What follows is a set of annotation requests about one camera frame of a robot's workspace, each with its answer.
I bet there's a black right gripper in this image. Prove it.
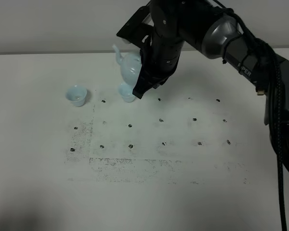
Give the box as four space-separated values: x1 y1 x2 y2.
132 33 183 99

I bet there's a light blue porcelain teapot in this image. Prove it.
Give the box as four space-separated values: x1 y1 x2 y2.
112 44 142 88

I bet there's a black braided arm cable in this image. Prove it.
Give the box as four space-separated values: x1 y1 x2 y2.
213 0 289 231

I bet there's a light blue right teacup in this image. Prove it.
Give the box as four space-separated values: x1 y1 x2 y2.
118 83 136 103

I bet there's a light blue teacup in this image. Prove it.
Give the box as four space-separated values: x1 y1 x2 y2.
118 83 136 103
65 85 87 107

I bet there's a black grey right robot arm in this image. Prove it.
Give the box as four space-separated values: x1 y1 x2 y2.
133 0 289 172

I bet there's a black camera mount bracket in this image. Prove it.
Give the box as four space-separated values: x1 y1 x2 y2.
116 2 153 48

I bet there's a light blue left teacup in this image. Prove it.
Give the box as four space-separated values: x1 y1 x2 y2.
65 85 87 107

